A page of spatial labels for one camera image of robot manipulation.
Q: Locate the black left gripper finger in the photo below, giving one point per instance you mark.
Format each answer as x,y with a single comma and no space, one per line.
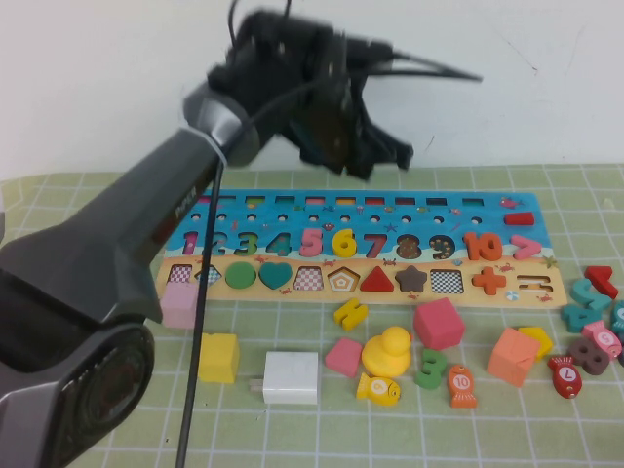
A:
358,170
390,141

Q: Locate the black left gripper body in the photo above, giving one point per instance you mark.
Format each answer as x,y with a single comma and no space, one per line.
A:
331,127

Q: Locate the yellow number six piece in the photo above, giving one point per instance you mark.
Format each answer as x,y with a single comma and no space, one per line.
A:
339,244

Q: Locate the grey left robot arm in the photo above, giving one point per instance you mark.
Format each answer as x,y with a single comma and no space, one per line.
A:
97,244

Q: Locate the pink number five piece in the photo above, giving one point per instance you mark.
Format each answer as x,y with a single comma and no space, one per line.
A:
312,241

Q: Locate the red triangle piece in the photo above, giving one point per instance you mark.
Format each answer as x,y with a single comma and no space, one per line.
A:
377,284

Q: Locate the brown star piece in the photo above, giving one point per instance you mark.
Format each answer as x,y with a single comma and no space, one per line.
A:
411,279

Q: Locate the blue beach number puzzle board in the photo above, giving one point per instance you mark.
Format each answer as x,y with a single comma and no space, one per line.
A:
495,212

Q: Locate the orange number ten piece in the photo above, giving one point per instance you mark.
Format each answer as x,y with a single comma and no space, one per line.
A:
470,246

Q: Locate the teal heart piece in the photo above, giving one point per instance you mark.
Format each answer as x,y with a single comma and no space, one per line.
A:
275,275

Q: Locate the yellow equals sign piece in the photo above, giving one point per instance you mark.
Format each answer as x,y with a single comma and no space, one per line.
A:
348,308

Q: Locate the red minus sign piece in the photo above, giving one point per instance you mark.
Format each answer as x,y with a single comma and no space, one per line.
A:
519,219

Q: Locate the green circle piece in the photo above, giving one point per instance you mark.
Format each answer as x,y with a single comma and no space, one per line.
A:
241,275

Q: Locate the orange plus sign piece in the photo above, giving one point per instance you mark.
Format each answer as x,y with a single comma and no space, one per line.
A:
489,281

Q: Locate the pink greater-than sign piece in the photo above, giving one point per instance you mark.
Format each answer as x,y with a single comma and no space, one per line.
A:
534,247

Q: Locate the pink trapezoid piece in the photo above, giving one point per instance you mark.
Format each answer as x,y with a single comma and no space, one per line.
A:
343,357

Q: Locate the green number three piece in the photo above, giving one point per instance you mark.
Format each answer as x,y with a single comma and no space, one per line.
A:
433,369

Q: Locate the teal number two piece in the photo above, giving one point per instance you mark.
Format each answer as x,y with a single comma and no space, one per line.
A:
580,292

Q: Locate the red number seven piece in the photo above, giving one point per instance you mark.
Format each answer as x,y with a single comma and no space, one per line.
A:
597,273

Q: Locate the yellow pentagon piece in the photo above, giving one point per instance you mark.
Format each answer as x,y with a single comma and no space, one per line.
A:
538,341

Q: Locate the teal number four piece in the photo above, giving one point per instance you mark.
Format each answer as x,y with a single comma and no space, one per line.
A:
582,316

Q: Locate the brown number eight piece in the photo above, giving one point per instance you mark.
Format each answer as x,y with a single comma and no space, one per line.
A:
589,366

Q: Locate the magenta cube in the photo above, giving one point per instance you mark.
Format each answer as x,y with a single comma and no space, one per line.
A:
439,324

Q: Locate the yellow rubber duck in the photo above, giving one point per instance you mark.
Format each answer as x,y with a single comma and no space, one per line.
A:
385,358

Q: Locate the white power adapter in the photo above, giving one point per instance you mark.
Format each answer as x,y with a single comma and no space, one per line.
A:
291,378

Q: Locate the yellow fish number nine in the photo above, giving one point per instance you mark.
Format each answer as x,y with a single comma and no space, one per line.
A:
378,388

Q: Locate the light pink cube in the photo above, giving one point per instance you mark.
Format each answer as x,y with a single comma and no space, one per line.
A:
178,307

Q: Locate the yellow cube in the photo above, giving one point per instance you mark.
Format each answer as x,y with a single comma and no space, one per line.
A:
219,358

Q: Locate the orange fish number ten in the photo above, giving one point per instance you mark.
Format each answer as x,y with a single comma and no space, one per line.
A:
461,382

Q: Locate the orange cube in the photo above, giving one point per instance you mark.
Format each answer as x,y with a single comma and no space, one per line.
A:
509,358

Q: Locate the green checked tablecloth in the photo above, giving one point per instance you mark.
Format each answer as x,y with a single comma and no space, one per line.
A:
439,439

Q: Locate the teal fish number four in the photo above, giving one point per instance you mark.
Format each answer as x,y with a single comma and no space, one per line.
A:
619,317

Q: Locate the pink fish number five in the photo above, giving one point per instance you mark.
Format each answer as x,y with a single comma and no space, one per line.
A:
604,337

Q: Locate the red fish number seven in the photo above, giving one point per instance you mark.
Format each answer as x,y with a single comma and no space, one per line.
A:
567,375

